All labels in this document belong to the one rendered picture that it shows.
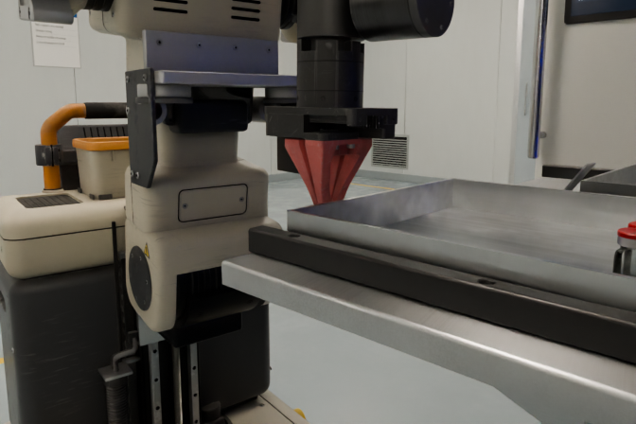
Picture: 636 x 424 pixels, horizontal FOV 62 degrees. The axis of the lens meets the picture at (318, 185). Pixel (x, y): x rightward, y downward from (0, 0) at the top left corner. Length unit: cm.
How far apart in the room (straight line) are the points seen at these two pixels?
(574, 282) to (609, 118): 98
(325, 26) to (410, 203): 21
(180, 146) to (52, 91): 464
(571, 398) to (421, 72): 664
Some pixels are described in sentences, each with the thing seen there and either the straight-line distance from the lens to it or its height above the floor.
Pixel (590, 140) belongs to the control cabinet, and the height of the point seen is 92.
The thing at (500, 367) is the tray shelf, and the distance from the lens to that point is 29.
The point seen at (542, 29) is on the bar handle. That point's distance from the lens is 127.
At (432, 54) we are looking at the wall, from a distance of 681.
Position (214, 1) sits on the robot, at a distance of 87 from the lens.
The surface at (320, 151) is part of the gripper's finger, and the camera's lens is 43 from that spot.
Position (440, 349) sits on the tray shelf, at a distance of 30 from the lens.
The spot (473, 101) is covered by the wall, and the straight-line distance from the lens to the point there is 650.
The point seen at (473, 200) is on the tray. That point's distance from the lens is 62.
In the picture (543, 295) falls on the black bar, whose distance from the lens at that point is 31.
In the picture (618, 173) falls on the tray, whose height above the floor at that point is 91.
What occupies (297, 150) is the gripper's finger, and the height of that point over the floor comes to 96.
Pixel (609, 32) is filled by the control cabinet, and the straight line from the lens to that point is 129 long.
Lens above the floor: 100
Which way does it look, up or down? 9 degrees down
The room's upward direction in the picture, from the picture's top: straight up
